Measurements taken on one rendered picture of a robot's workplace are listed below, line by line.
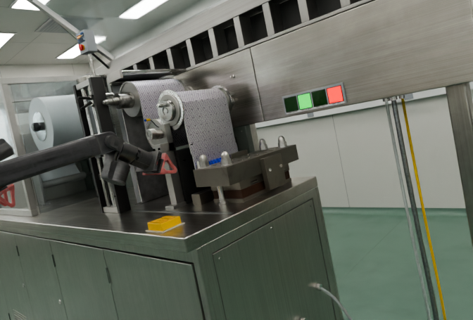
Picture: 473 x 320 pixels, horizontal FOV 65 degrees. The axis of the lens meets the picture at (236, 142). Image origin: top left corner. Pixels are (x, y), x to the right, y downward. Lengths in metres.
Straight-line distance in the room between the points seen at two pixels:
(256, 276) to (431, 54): 0.82
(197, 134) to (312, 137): 2.86
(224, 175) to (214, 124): 0.30
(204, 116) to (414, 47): 0.73
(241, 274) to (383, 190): 2.91
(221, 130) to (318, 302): 0.72
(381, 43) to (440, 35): 0.16
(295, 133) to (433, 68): 3.12
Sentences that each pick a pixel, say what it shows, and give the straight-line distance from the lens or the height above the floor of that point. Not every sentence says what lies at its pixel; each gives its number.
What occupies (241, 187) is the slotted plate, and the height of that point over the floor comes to 0.95.
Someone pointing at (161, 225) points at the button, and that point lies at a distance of 1.08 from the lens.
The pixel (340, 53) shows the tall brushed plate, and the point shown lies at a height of 1.32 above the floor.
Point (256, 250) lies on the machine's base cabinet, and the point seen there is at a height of 0.77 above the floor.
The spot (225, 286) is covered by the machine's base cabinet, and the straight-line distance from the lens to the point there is 1.09.
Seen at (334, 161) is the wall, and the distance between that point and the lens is 4.04.
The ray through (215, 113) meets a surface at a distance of 1.43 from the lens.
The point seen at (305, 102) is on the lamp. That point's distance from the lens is 1.37.
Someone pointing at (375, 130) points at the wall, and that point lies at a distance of 3.80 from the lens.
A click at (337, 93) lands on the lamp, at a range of 1.30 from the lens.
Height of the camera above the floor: 1.16
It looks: 3 degrees down
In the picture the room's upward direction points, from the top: 11 degrees counter-clockwise
